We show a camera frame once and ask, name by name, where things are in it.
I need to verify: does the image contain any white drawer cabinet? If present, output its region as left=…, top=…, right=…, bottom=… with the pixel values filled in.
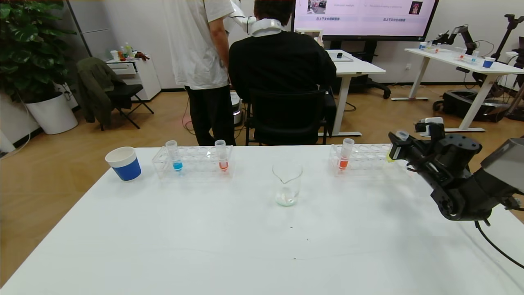
left=106, top=56, right=163, bottom=101

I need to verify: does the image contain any long white standing desk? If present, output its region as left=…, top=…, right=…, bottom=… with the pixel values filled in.
left=391, top=48, right=524, bottom=132

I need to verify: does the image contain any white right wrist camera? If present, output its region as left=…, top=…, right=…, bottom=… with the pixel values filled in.
left=415, top=118, right=445, bottom=138

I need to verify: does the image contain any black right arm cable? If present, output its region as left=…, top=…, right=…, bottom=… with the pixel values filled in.
left=475, top=220, right=524, bottom=270

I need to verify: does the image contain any clear plastic test tube rack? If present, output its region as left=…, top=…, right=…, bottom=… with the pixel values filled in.
left=152, top=145, right=234, bottom=179
left=329, top=143, right=410, bottom=177

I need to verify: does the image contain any olive green jacket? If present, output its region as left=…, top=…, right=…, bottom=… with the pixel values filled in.
left=77, top=57, right=127, bottom=127

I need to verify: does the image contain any white desktop drawer box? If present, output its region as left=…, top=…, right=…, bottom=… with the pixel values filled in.
left=296, top=28, right=323, bottom=48

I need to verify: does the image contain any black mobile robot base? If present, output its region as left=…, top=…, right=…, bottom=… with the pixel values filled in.
left=433, top=90, right=508, bottom=123

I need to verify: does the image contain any large display screen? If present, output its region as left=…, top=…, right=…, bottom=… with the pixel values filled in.
left=291, top=0, right=439, bottom=41

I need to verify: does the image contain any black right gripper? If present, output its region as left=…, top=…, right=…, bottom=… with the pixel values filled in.
left=386, top=131, right=436, bottom=166

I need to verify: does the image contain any background clear tube rack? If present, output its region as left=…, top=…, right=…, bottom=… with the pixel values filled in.
left=452, top=47, right=480, bottom=64

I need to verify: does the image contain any black folding chair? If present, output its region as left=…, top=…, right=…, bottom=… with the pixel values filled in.
left=100, top=83, right=155, bottom=131

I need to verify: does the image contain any white humanoid robot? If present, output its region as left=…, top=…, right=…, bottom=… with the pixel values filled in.
left=229, top=0, right=256, bottom=127

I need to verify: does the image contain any black office chair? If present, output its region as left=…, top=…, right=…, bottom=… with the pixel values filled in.
left=245, top=88, right=337, bottom=146

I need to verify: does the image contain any standing person in white shirt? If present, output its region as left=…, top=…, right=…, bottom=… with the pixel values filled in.
left=164, top=0, right=236, bottom=146

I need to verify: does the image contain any orange pigment test tube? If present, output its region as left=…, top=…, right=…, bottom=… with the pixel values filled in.
left=215, top=140, right=229, bottom=172
left=338, top=138, right=355, bottom=170

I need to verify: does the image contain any yellow pigment test tube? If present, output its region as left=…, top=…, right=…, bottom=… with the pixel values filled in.
left=384, top=130, right=410, bottom=163

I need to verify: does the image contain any white plant pot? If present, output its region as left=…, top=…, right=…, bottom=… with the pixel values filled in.
left=25, top=92, right=79, bottom=135

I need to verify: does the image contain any white neck device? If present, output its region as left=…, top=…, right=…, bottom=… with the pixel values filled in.
left=251, top=18, right=284, bottom=38

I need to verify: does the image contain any blue pigment test tube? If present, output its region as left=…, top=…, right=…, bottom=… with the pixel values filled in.
left=165, top=140, right=183, bottom=172

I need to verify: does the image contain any blue and white paper cup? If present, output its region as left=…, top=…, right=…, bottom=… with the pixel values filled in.
left=105, top=146, right=142, bottom=182

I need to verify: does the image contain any large green potted plant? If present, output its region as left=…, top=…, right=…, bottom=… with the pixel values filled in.
left=0, top=0, right=78, bottom=104

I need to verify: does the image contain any white office desk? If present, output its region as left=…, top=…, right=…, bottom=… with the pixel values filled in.
left=323, top=49, right=386, bottom=137

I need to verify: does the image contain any black display stand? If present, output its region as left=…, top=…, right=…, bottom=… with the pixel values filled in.
left=327, top=39, right=391, bottom=100

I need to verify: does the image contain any glass beaker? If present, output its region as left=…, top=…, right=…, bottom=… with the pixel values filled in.
left=272, top=161, right=303, bottom=207

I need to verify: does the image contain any seated person in black sweater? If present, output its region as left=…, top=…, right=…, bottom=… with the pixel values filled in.
left=228, top=0, right=337, bottom=146

